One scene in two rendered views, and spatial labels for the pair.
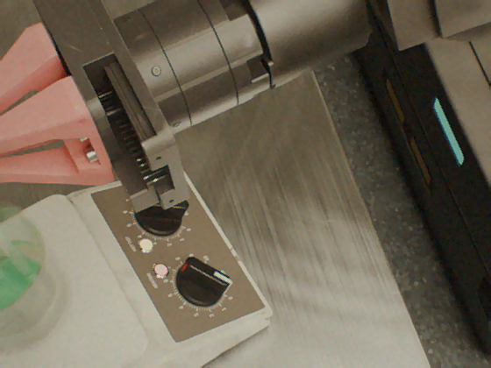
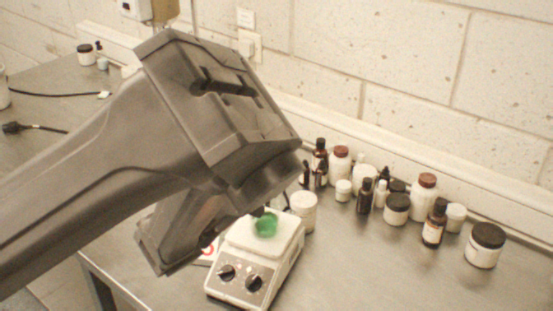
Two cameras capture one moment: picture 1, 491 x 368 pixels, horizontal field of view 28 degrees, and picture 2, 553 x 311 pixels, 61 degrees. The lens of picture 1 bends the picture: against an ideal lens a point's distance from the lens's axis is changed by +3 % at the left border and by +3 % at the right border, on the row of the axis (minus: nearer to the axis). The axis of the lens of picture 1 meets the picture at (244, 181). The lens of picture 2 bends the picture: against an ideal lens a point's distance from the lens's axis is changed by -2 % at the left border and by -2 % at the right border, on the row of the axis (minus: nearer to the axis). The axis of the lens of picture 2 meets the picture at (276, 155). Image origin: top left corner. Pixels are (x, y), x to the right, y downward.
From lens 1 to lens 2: 0.79 m
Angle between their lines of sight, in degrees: 74
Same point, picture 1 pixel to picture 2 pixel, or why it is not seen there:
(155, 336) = (227, 248)
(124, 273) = (247, 256)
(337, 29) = not seen: hidden behind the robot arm
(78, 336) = (243, 231)
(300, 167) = not seen: outside the picture
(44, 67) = not seen: hidden behind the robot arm
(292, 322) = (198, 299)
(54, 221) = (273, 249)
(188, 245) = (239, 282)
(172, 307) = (229, 258)
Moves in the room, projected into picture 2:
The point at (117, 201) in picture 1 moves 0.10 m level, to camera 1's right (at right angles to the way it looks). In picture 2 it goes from (267, 275) to (223, 304)
